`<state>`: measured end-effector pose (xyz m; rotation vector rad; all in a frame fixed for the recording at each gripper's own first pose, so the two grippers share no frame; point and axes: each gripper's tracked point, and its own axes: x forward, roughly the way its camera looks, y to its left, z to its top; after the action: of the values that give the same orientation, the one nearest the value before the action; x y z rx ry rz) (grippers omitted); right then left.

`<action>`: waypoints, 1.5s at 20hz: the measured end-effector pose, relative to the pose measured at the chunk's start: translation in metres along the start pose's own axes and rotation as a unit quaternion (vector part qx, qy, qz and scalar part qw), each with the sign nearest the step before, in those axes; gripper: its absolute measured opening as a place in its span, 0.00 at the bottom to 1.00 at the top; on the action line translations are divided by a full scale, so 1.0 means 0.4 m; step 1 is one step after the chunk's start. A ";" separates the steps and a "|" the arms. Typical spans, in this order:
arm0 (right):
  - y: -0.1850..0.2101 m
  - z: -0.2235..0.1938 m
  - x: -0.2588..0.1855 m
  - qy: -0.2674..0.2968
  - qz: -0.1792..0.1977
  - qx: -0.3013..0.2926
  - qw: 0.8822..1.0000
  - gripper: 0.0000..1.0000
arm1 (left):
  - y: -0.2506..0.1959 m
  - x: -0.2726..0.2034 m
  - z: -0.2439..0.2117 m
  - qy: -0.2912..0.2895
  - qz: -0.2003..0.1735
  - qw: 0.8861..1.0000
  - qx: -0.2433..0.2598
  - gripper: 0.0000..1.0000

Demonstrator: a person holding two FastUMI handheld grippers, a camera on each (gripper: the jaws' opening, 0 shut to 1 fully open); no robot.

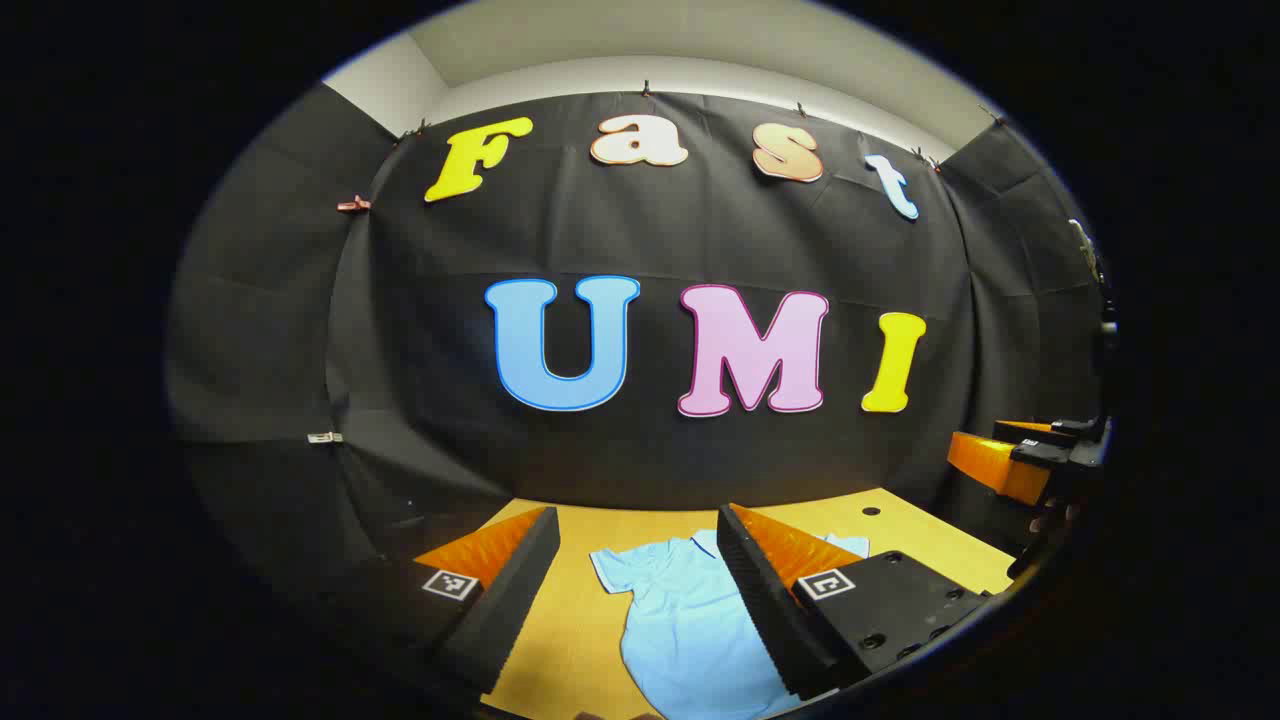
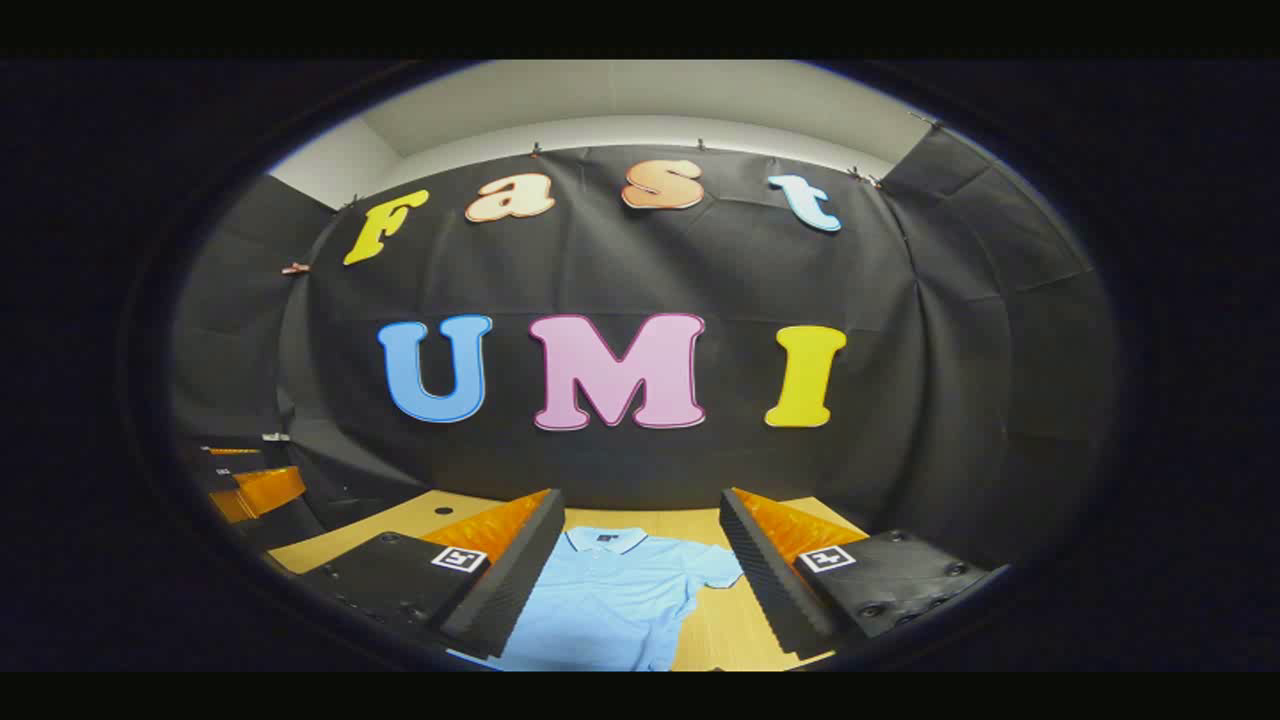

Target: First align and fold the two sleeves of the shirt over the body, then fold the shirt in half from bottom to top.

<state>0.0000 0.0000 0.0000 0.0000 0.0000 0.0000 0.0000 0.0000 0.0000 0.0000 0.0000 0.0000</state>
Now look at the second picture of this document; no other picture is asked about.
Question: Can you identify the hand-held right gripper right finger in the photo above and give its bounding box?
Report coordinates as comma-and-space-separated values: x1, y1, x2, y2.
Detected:
718, 487, 991, 661

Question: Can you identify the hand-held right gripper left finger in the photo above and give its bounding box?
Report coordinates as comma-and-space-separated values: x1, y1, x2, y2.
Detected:
295, 488, 567, 661

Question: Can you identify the light blue T-shirt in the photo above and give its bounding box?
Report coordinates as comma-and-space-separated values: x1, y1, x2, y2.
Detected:
450, 527, 746, 673

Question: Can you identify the black backdrop cloth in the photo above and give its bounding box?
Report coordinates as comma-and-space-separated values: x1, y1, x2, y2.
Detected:
165, 125, 1121, 581

